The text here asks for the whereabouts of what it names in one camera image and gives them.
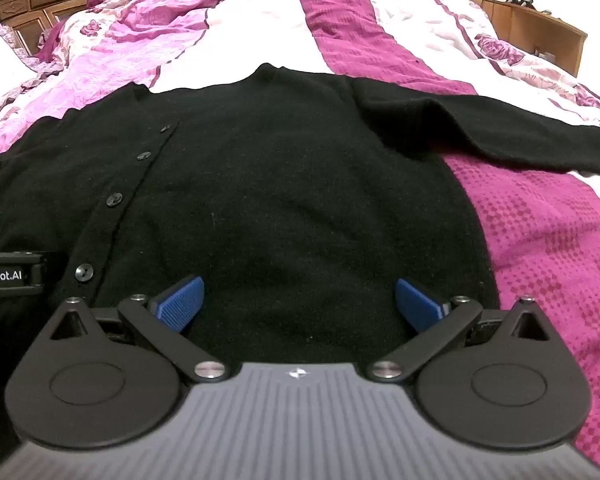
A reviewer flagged black button cardigan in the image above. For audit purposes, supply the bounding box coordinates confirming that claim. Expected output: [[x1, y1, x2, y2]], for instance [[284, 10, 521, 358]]
[[0, 62, 600, 441]]

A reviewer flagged pink floral patchwork quilt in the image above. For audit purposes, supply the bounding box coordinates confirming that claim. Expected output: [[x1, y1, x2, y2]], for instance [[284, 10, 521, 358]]
[[0, 0, 600, 476]]

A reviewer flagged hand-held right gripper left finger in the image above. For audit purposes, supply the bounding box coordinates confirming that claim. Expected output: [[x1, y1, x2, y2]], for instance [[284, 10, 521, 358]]
[[49, 275, 232, 385]]

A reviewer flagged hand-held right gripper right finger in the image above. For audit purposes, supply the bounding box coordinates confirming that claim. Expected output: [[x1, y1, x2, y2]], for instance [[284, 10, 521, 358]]
[[367, 278, 552, 384]]

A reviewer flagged pink floral ruffled pillow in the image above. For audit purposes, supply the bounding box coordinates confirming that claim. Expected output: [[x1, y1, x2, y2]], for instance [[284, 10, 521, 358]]
[[0, 22, 43, 121]]

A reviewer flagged wooden bedside shelf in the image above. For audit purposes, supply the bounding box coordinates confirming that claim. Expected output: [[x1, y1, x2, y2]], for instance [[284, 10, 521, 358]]
[[467, 0, 589, 79]]

